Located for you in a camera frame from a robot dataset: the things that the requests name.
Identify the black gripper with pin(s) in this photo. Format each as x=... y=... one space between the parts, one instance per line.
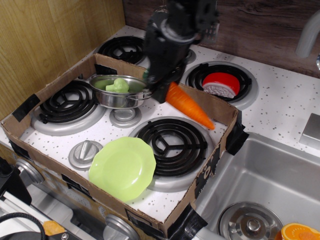
x=166 y=44

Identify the orange toy carrot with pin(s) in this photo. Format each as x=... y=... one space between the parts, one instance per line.
x=180 y=100

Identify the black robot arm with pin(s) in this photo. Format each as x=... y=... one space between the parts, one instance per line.
x=201 y=13

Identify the light green plastic plate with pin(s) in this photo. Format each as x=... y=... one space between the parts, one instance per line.
x=123 y=168

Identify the back right black burner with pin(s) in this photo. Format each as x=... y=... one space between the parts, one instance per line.
x=249 y=87

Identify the black burner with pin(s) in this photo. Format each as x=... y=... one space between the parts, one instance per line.
x=180 y=147
x=249 y=87
x=129 y=49
x=69 y=111

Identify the green toy broccoli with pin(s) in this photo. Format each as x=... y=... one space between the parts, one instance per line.
x=119 y=86

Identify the back left black burner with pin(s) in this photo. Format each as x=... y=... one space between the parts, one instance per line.
x=129 y=49

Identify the small silver metal pot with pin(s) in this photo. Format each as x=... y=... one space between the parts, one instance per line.
x=137 y=94

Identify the red toy cheese wedge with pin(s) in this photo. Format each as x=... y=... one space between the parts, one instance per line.
x=221 y=84

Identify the silver middle stove knob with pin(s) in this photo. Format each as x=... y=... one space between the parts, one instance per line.
x=125 y=118

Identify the hanging silver spatula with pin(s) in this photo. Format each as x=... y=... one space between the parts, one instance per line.
x=210 y=34

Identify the front right black burner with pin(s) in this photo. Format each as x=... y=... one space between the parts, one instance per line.
x=180 y=147

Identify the front left black burner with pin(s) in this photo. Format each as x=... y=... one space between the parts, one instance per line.
x=69 y=111

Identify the silver front stove knob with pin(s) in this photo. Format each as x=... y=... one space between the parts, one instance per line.
x=81 y=155

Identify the silver toy sink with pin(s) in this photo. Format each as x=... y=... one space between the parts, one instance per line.
x=281 y=178

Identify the brown cardboard fence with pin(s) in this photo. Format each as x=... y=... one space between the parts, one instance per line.
x=17 y=123

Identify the silver faucet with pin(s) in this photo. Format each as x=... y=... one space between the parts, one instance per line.
x=308 y=36

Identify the silver oven dial right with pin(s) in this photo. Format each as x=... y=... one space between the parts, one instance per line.
x=118 y=229

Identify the silver oven dial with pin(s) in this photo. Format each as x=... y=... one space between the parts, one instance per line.
x=118 y=229
x=28 y=174

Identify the silver pot lid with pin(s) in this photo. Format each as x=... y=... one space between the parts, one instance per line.
x=248 y=221

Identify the silver oven dial left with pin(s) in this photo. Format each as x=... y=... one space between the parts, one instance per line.
x=28 y=174

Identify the black clamp device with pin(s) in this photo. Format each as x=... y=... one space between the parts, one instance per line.
x=11 y=182

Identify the orange slice toy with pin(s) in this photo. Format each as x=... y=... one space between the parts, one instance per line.
x=297 y=231

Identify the silver faucet handle block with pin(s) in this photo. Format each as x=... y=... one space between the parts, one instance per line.
x=311 y=133

